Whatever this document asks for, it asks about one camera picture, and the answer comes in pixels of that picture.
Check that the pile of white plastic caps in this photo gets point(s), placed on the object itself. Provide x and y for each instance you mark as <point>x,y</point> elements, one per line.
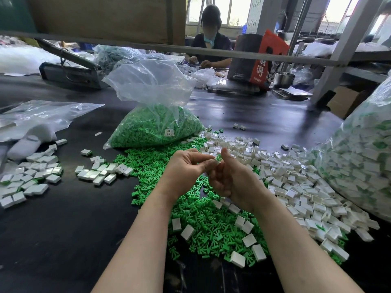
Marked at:
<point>314,183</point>

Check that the metal bowl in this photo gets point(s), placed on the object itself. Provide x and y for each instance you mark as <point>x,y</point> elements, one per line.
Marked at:
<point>284,80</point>

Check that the white paper sheets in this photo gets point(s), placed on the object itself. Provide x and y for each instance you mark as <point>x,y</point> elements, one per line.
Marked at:
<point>292,92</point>

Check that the pile of green parts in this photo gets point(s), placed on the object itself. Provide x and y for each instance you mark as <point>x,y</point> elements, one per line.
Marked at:
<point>151,169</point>

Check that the clear bag of pale parts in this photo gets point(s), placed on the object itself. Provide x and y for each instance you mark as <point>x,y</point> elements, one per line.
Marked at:
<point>126,58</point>

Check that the black table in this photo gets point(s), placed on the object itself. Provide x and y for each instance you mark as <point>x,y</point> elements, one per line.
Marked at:
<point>61,247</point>

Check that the white plastic sheet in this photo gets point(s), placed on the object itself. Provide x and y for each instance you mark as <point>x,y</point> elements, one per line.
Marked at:
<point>27,60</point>

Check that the large bag of white caps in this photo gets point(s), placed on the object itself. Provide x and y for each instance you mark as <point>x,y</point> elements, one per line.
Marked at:
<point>376,156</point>

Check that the pile of assembled white pieces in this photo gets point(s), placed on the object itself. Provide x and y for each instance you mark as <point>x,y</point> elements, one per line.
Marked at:
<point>32,177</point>

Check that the bag of green clips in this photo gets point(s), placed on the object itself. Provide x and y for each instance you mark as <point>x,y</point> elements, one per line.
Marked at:
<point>159,125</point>

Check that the small white plastic scrap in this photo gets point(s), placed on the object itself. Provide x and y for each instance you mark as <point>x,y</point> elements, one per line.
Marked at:
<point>98,133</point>

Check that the person's right forearm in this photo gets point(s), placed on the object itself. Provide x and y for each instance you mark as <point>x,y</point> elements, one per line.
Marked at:
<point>311,260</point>

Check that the brown board panel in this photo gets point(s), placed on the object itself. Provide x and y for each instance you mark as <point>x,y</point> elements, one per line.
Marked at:
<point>96,18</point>

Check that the black and red box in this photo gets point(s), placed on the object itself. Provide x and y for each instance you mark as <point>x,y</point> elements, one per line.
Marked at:
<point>255,61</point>

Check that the person's left forearm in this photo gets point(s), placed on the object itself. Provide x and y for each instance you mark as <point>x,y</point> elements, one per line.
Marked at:
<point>139,259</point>

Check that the empty clear plastic bag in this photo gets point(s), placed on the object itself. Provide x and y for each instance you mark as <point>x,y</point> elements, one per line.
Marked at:
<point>43,114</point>

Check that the person's right hand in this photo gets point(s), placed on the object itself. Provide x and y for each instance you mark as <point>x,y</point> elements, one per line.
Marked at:
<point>243,181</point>

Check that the grey metal shelf frame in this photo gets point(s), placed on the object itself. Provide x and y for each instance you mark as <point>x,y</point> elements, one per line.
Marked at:
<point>122,45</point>

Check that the cardboard box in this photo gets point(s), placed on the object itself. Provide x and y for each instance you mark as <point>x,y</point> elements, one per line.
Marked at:
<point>348,102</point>

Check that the person's left hand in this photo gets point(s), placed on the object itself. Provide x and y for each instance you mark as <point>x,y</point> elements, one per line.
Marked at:
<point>182,174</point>

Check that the crumpled white plastic bag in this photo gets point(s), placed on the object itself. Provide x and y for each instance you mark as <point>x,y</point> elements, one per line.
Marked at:
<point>206,77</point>

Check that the white bags on shelf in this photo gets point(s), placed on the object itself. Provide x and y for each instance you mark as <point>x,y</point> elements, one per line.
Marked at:
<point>343,48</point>

